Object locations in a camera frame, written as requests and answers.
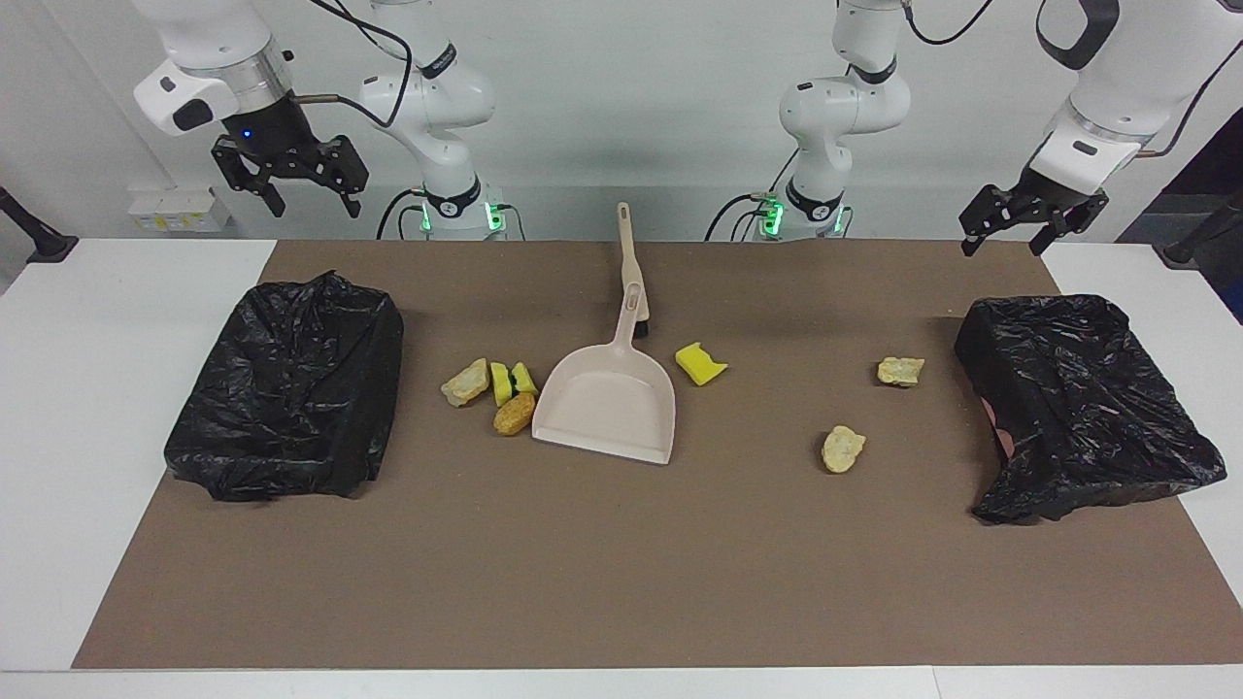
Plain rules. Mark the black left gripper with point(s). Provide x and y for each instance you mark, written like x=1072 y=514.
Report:
x=1039 y=199

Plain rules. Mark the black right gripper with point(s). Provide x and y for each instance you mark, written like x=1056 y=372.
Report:
x=277 y=146

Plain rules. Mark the crusty bread piece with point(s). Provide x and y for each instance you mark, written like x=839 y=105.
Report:
x=900 y=371
x=843 y=449

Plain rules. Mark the pale bread chunk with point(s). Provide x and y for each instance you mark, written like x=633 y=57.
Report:
x=466 y=382

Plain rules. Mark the yellow sponge with green pad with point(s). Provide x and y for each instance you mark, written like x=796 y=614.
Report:
x=501 y=383
x=699 y=363

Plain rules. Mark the orange brown bread roll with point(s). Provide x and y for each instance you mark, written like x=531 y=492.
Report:
x=515 y=415

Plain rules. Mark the beige brush black bristles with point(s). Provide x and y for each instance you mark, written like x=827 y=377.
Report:
x=628 y=252

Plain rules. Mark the beige plastic dustpan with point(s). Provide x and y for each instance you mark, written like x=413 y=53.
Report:
x=607 y=408

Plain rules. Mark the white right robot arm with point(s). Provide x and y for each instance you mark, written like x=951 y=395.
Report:
x=427 y=97

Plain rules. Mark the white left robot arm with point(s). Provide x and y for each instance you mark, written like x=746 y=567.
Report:
x=835 y=107

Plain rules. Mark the bin with black bag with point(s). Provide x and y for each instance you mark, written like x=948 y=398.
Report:
x=282 y=388
x=1078 y=408

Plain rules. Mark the black stand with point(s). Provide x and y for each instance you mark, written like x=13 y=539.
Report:
x=34 y=238
x=1199 y=238

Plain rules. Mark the brown table mat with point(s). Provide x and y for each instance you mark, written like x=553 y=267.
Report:
x=621 y=582

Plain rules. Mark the white wall socket box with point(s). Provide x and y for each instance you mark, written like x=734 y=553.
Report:
x=180 y=210

